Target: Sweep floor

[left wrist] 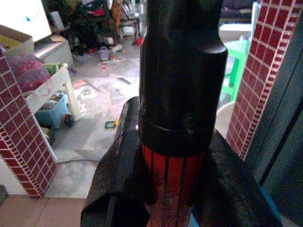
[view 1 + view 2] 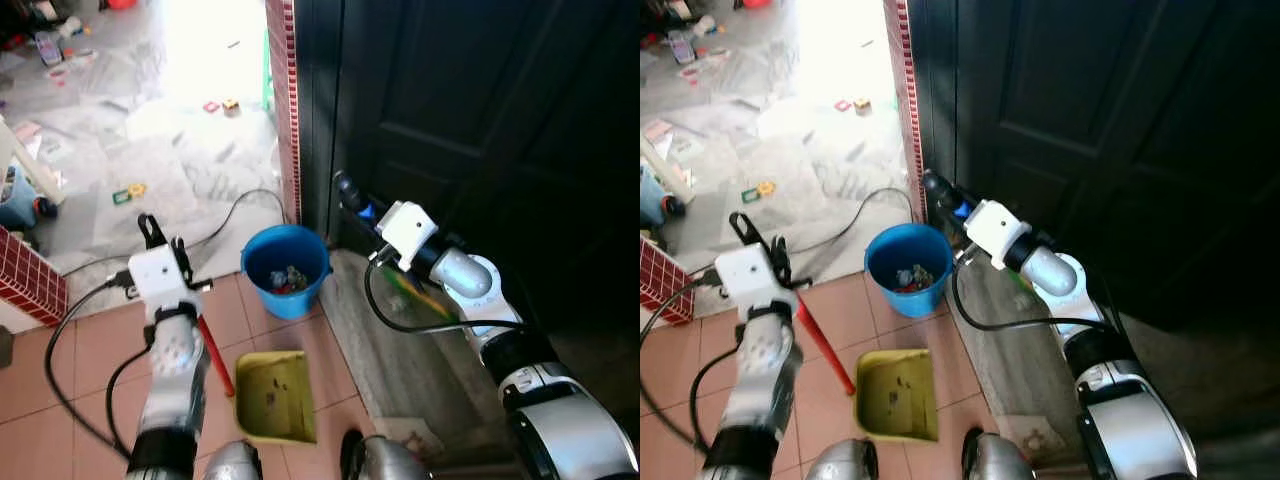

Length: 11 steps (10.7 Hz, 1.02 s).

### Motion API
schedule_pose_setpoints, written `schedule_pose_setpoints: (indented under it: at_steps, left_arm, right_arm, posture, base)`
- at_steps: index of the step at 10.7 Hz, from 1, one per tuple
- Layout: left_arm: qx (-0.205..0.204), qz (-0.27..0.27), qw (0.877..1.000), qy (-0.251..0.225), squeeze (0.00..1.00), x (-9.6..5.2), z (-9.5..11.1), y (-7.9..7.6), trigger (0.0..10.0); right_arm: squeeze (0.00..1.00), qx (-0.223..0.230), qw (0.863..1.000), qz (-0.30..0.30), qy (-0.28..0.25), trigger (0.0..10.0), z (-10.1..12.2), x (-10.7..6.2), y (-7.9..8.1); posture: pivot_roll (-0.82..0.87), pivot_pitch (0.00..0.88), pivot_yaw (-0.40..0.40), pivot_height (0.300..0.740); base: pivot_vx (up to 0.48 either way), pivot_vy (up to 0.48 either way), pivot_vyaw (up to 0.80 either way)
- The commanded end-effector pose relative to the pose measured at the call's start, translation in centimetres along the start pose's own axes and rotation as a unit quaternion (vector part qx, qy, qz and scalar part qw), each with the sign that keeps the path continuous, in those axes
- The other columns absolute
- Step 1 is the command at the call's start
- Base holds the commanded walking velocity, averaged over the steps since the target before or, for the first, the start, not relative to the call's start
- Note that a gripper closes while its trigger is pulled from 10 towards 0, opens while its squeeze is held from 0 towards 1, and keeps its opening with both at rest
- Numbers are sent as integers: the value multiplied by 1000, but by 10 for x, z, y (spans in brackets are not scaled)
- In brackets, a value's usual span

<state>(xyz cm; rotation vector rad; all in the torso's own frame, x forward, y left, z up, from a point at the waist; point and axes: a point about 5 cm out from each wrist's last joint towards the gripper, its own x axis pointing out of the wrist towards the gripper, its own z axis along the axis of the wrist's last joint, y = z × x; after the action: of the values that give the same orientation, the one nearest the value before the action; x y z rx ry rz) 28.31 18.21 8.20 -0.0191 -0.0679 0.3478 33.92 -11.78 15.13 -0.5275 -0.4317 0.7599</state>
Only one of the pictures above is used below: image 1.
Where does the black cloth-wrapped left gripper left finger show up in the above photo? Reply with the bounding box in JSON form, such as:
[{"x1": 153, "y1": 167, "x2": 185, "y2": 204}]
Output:
[{"x1": 81, "y1": 96, "x2": 157, "y2": 227}]

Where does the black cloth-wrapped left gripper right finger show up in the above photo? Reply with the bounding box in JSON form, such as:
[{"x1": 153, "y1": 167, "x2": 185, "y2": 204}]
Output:
[{"x1": 192, "y1": 131, "x2": 283, "y2": 227}]

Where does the black and red broom handle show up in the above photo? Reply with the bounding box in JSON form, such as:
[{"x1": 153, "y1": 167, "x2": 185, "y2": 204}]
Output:
[{"x1": 138, "y1": 0, "x2": 228, "y2": 227}]

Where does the white plastic tub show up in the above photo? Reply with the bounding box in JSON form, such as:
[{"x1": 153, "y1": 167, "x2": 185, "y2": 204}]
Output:
[{"x1": 214, "y1": 103, "x2": 237, "y2": 140}]

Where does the dark door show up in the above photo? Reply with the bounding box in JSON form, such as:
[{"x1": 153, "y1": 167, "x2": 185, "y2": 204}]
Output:
[{"x1": 243, "y1": 22, "x2": 303, "y2": 220}]

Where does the black toy wheel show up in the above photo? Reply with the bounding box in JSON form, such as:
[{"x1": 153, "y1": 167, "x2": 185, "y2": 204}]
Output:
[{"x1": 62, "y1": 113, "x2": 75, "y2": 127}]

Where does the blue plastic storage bin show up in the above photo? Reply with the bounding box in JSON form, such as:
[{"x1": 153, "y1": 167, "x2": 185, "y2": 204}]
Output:
[{"x1": 35, "y1": 93, "x2": 70, "y2": 130}]

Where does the pink paper sheet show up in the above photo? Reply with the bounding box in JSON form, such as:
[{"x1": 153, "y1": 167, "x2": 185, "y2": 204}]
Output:
[{"x1": 73, "y1": 79, "x2": 88, "y2": 89}]

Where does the red tiled pillar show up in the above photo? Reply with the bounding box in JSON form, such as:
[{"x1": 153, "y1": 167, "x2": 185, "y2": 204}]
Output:
[
  {"x1": 0, "y1": 46, "x2": 58, "y2": 199},
  {"x1": 226, "y1": 0, "x2": 303, "y2": 161}
]

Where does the purple and white shoe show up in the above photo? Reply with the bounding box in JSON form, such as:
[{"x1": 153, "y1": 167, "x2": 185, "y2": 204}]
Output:
[{"x1": 99, "y1": 46, "x2": 111, "y2": 61}]

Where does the green plastic stool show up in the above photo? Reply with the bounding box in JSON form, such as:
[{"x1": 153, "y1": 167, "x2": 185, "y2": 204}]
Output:
[{"x1": 222, "y1": 39, "x2": 250, "y2": 103}]

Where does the purple patterned cushion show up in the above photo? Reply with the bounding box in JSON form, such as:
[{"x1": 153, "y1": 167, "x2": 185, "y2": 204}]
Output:
[{"x1": 6, "y1": 53, "x2": 51, "y2": 92}]

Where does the dark metal chair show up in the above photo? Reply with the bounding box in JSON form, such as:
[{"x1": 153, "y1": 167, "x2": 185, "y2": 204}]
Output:
[{"x1": 120, "y1": 13, "x2": 143, "y2": 40}]

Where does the cardboard box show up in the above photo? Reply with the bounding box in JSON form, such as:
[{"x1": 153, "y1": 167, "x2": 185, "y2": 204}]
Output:
[{"x1": 0, "y1": 25, "x2": 34, "y2": 58}]

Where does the bright white screen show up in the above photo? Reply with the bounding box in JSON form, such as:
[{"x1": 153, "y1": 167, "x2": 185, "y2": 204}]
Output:
[{"x1": 0, "y1": 0, "x2": 53, "y2": 43}]

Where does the grey floor cable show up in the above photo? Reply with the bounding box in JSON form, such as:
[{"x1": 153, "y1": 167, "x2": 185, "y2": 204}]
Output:
[{"x1": 55, "y1": 157, "x2": 100, "y2": 165}]

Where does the green square toy frame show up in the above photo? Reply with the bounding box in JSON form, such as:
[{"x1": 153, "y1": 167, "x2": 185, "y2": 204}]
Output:
[{"x1": 104, "y1": 120, "x2": 118, "y2": 130}]

